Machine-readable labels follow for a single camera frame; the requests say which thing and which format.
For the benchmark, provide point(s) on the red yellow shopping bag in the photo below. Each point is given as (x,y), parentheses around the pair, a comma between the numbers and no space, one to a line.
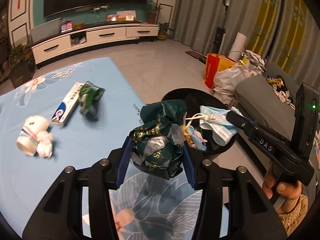
(215,63)

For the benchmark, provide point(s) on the right hand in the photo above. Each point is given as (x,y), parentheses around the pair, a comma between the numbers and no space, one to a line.
(291,192)

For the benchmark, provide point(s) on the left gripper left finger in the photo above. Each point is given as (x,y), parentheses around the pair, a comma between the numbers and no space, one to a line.
(59,213)

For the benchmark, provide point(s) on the blue face mask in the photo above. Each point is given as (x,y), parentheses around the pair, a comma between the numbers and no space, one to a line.
(214,119)

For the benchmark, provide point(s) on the dark green snack wrapper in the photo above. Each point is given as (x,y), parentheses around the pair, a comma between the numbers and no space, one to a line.
(89,95)

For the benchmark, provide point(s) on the corner potted plant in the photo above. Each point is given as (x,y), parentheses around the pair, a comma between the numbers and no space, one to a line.
(164,31)

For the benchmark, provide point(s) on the black trash bin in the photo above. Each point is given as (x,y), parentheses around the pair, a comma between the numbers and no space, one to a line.
(193,99)

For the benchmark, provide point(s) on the white paper cup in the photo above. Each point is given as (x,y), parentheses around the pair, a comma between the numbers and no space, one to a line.
(27,141)

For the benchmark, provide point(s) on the grey curtain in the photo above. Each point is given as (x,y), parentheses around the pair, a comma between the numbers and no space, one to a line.
(285,32)

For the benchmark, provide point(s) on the blue white medicine box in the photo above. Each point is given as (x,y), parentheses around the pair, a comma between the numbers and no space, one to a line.
(67,105)

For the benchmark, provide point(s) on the white plastic bag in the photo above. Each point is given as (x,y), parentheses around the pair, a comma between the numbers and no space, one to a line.
(225,81)

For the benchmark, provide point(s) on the white paper roll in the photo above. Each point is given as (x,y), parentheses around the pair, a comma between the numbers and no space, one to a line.
(237,46)

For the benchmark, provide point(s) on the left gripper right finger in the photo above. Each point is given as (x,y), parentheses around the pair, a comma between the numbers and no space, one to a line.
(230,199)

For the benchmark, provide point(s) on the white tissue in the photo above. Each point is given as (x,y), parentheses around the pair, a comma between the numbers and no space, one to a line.
(45,146)

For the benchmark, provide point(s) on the grey sofa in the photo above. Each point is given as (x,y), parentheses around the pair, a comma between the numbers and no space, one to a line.
(256,100)

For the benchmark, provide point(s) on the standing vacuum cleaner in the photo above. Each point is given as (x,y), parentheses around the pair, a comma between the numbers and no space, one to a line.
(221,31)

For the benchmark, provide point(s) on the white tv cabinet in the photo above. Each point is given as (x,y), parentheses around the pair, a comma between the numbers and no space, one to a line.
(89,37)

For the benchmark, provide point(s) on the blue floral tablecloth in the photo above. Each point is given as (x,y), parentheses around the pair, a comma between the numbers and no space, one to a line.
(146,207)

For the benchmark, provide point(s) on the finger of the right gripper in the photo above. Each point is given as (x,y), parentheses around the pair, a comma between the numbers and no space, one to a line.
(247,127)

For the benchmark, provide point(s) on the dark green foil bag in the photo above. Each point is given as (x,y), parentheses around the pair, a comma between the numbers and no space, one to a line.
(158,143)

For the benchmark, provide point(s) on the potted plant stand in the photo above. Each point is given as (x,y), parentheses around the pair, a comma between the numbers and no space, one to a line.
(21,64)

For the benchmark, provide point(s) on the pink plastic bag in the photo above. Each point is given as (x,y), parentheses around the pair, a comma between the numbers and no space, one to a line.
(196,139)

